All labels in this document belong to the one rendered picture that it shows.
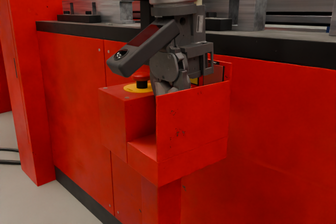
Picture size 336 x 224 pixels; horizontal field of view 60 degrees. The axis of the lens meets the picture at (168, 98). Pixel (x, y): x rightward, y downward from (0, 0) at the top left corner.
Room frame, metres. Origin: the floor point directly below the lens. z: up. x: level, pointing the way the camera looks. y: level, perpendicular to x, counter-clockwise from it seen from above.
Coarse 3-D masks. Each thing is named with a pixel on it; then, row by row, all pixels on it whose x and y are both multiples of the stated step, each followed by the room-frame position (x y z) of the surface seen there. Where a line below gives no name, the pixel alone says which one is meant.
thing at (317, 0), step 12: (276, 0) 0.97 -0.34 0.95; (288, 0) 0.94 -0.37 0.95; (300, 0) 0.92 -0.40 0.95; (312, 0) 0.89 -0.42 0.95; (324, 0) 0.87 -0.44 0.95; (132, 12) 1.53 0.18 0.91; (276, 12) 0.98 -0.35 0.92; (288, 12) 0.95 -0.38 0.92; (300, 12) 0.92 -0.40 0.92; (312, 12) 0.90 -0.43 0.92; (324, 12) 0.87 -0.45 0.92; (288, 24) 0.95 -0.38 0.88; (300, 24) 0.92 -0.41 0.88; (312, 24) 0.90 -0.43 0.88; (324, 24) 0.87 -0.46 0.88
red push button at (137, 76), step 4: (136, 72) 0.56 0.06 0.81; (140, 72) 0.55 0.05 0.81; (144, 72) 0.56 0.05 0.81; (132, 76) 0.54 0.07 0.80; (136, 76) 0.54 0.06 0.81; (140, 76) 0.53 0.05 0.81; (144, 76) 0.54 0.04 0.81; (148, 76) 0.54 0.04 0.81; (136, 80) 0.54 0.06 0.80; (140, 80) 0.53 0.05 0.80; (144, 80) 0.54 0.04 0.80; (136, 84) 0.55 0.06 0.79; (140, 84) 0.54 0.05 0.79; (144, 84) 0.54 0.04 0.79; (140, 88) 0.54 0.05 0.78
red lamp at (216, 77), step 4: (208, 64) 0.53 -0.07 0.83; (216, 68) 0.51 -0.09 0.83; (220, 68) 0.50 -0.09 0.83; (216, 72) 0.51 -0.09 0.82; (220, 72) 0.50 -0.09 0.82; (204, 76) 0.53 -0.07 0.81; (208, 76) 0.52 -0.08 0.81; (212, 76) 0.52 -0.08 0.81; (216, 76) 0.51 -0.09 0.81; (220, 76) 0.50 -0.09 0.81; (204, 80) 0.53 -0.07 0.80; (208, 80) 0.52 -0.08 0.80; (212, 80) 0.52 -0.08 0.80; (216, 80) 0.51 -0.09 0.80; (220, 80) 0.50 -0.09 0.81; (204, 84) 0.53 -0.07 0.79
